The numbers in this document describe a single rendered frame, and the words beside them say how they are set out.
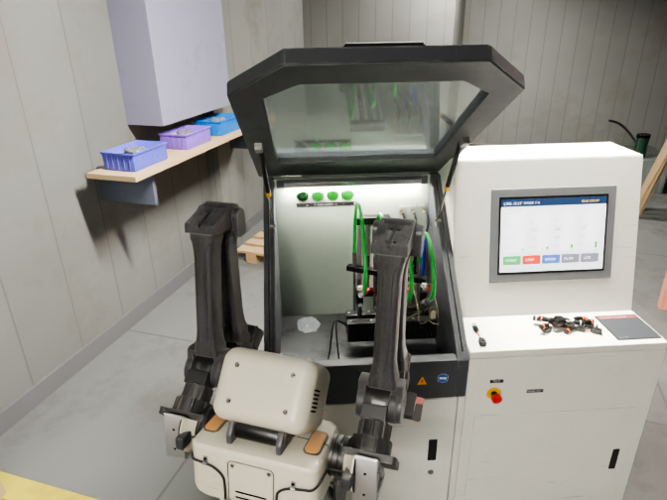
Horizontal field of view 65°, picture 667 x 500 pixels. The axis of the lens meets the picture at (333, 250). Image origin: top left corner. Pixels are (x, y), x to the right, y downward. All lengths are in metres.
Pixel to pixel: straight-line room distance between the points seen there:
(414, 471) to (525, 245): 0.95
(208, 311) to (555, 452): 1.51
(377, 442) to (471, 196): 1.09
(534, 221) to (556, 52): 6.07
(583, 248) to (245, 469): 1.50
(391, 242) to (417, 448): 1.17
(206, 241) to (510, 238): 1.20
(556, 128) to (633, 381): 6.23
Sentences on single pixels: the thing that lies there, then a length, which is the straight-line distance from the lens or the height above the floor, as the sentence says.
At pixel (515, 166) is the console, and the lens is 2.01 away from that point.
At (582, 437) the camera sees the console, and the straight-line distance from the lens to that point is 2.28.
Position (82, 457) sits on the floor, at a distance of 3.11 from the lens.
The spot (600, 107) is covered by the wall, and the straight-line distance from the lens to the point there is 8.16.
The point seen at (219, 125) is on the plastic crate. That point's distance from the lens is 4.09.
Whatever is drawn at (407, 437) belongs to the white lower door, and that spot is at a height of 0.61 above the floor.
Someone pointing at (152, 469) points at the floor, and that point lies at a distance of 2.92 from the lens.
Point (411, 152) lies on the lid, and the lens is 1.92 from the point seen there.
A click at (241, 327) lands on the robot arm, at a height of 1.29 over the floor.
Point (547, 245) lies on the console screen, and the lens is 2.09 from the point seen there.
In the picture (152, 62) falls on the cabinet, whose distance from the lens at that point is 3.66.
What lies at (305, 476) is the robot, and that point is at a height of 1.22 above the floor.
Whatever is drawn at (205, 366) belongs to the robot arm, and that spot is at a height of 1.26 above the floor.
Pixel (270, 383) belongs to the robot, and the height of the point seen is 1.35.
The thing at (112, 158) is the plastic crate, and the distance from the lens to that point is 3.34.
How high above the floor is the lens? 2.02
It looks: 24 degrees down
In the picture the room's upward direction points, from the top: 1 degrees counter-clockwise
